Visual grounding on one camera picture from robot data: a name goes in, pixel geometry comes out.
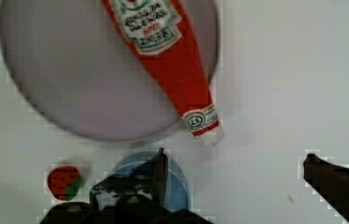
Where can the blue bowl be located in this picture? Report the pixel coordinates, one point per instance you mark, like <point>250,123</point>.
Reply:
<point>177,194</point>

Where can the lilac round plate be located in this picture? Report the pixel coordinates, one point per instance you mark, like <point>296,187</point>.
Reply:
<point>70,63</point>

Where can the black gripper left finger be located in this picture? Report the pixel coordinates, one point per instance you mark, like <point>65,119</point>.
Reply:
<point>147,179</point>

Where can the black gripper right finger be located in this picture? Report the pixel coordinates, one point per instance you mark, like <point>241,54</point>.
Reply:
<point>330,181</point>

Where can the red ketchup bottle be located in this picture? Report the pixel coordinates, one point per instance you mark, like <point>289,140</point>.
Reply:
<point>160,35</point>

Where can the small red strawberry toy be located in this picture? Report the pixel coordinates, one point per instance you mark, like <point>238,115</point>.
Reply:
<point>64,182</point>

